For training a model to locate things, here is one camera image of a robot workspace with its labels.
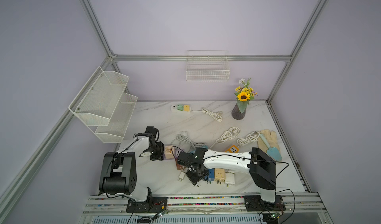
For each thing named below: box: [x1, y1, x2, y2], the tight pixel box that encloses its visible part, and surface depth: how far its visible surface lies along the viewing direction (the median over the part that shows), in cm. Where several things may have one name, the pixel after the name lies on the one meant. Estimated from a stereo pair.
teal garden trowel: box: [259, 133, 283, 161], surface depth 94 cm
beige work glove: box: [257, 128, 281, 153], surface depth 99 cm
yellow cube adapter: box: [183, 104, 191, 112], surface depth 110 cm
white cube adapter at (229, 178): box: [225, 172, 235, 188], surface depth 81 cm
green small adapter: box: [177, 104, 184, 112], surface depth 110 cm
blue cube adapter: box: [207, 168, 215, 184], surface depth 80 cm
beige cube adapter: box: [214, 168, 226, 185], surface depth 80 cm
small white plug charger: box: [178, 171, 186, 182], surface depth 83 cm
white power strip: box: [170, 104, 192, 113], surface depth 114 cm
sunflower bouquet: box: [234, 77, 258, 114], surface depth 92 cm
